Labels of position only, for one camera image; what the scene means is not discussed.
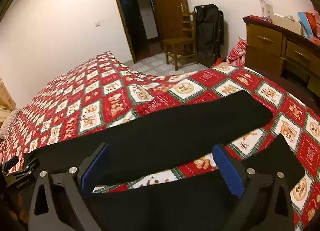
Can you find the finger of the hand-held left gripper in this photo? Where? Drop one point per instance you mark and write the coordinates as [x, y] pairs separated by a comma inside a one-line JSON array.
[[30, 164], [11, 164]]

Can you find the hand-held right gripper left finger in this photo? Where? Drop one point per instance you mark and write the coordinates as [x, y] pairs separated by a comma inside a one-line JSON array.
[[95, 168]]

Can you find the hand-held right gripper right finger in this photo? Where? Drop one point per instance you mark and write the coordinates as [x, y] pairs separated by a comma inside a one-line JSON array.
[[228, 171]]

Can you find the black pants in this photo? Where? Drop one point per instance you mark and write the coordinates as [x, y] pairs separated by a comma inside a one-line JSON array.
[[162, 131]]

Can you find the beige ruffled pillow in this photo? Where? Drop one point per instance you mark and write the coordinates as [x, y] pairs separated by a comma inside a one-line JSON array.
[[8, 126]]

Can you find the red printed blanket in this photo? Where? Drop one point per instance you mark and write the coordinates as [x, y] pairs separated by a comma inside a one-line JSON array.
[[112, 101]]

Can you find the small red bag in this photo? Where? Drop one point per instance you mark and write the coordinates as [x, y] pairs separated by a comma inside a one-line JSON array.
[[220, 62]]

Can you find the red printed quilt bundle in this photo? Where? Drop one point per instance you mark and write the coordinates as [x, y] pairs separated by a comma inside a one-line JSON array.
[[237, 52]]

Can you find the wooden dresser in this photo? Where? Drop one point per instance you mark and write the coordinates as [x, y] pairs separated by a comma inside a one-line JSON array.
[[265, 45]]

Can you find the wooden chair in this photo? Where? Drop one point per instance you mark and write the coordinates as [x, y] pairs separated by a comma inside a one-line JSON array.
[[178, 43]]

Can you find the black luggage bag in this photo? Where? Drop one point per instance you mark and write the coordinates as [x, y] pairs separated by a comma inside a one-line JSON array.
[[207, 33]]

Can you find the flat red box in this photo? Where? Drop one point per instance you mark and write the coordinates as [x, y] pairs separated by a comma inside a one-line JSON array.
[[260, 18]]

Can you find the white cardboard box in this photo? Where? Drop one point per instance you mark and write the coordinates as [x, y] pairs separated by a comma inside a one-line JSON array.
[[287, 25]]

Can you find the blue gift bag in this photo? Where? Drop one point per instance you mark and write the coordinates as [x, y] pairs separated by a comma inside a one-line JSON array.
[[303, 24]]

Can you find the white upright card box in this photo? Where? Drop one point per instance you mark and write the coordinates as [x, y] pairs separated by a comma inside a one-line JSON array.
[[265, 5]]

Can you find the red gift bag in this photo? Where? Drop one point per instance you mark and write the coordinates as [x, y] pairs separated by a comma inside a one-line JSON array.
[[312, 23]]

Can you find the brown wooden door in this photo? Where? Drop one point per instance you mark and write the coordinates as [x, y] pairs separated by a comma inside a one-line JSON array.
[[170, 8]]

